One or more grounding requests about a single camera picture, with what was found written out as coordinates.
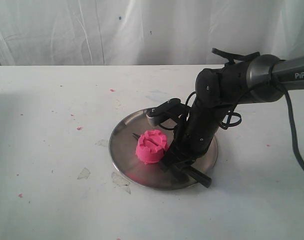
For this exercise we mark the white backdrop sheet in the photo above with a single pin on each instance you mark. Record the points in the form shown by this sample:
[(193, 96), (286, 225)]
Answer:
[(155, 32)]

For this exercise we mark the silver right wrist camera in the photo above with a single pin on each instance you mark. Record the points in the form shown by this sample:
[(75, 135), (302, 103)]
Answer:
[(171, 109)]

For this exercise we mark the round steel plate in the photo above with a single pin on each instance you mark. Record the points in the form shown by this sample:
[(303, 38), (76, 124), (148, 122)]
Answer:
[(122, 148)]

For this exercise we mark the pink clay lump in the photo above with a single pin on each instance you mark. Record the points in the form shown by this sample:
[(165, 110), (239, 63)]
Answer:
[(151, 146)]

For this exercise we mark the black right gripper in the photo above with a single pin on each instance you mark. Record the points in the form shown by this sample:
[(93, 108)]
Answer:
[(191, 141)]

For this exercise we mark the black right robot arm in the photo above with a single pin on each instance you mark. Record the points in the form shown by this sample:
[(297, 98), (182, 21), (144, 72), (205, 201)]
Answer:
[(244, 79)]

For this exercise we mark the black knife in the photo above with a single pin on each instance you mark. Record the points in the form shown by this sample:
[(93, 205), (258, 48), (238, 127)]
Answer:
[(202, 178)]

